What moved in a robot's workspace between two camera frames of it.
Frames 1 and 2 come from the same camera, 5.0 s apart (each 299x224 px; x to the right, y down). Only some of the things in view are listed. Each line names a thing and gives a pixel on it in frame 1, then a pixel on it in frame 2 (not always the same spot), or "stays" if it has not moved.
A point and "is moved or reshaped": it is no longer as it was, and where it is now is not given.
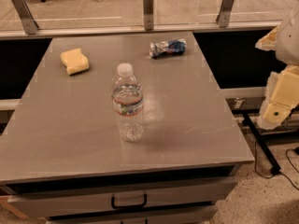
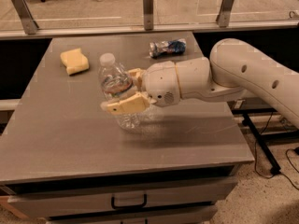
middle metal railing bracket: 149,9 stays
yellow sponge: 75,61 stays
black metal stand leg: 261,142 stays
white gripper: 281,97 -> 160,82
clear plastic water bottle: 128,104 is moved or reshaped
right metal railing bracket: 223,16 stays
